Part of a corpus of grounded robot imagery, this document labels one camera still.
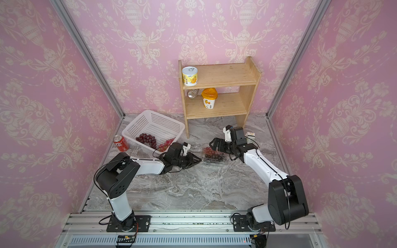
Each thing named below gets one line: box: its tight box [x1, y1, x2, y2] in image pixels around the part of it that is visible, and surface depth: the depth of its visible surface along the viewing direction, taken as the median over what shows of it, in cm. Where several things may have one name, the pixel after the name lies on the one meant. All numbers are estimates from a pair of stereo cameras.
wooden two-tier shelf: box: [178, 56, 263, 139], surface depth 87 cm
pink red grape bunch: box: [157, 137, 175, 152], surface depth 102 cm
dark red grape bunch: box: [135, 133, 157, 149], surface depth 102 cm
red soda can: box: [112, 134, 130, 152], surface depth 96 cm
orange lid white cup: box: [201, 87, 219, 110], surface depth 91 cm
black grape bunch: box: [204, 153, 225, 162], surface depth 96 cm
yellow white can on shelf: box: [181, 66, 198, 87], surface depth 74 cm
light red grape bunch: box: [203, 146, 224, 159], surface depth 97 cm
